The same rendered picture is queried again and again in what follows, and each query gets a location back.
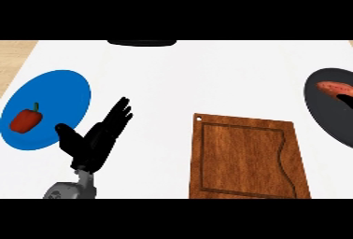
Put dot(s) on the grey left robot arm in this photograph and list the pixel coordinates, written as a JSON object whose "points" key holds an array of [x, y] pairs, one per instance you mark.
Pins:
{"points": [[73, 188]]}

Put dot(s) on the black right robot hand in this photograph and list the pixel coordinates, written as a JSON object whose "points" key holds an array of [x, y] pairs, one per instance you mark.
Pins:
{"points": [[348, 100]]}

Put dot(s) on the brown wooden cutting board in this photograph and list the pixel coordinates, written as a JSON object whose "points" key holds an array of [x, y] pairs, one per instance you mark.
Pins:
{"points": [[244, 155]]}

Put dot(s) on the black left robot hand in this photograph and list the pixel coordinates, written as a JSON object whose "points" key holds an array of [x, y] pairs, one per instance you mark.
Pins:
{"points": [[97, 141]]}

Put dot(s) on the blue round plate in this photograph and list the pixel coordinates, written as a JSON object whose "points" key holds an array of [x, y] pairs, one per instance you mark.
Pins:
{"points": [[51, 93]]}

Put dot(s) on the orange sweet potato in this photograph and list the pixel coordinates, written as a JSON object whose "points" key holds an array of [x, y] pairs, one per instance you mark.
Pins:
{"points": [[333, 87]]}

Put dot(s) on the dark grey round pan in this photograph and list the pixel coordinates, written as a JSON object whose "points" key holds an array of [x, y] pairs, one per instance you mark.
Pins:
{"points": [[329, 118]]}

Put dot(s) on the red bell pepper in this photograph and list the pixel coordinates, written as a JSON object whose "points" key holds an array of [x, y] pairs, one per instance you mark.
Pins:
{"points": [[26, 120]]}

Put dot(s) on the black rounded appliance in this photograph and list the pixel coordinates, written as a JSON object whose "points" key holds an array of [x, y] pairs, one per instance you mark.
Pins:
{"points": [[143, 42]]}

